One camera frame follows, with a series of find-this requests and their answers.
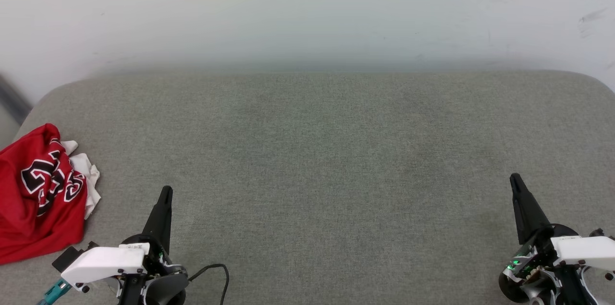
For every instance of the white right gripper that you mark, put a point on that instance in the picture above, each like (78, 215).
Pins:
(584, 251)

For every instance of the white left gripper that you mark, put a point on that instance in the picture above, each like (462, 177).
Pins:
(103, 262)

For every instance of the red and white basketball jersey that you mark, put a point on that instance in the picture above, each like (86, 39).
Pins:
(29, 228)

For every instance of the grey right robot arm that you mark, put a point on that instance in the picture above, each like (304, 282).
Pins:
(535, 292)

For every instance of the grey fabric sofa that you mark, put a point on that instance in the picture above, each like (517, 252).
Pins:
(317, 175)

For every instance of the dark grey metal bar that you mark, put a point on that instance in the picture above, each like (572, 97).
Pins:
(12, 98)

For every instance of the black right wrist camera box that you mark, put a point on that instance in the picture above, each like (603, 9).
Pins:
(597, 233)

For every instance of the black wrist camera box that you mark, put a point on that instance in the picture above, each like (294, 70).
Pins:
(597, 233)
(67, 259)

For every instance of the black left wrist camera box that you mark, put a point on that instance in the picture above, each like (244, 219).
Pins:
(67, 259)

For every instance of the teal left camera connector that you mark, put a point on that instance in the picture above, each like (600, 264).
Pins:
(55, 290)

